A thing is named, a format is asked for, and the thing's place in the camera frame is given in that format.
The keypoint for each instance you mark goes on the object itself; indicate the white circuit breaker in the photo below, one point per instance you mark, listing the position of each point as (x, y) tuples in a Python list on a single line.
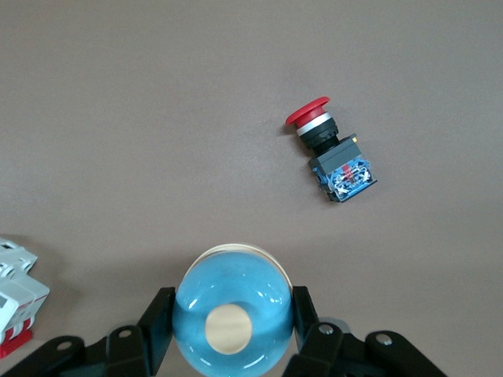
[(19, 298)]

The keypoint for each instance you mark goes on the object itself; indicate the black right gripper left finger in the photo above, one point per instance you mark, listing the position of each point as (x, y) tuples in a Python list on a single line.
[(157, 326)]

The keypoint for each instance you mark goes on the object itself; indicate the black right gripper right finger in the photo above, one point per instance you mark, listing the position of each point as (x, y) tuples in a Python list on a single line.
[(314, 345)]

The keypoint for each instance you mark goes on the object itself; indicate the light blue desk bell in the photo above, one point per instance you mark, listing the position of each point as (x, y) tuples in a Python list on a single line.
[(220, 282)]

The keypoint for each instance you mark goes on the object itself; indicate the red mushroom button blue base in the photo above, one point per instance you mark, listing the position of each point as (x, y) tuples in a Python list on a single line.
[(334, 153)]

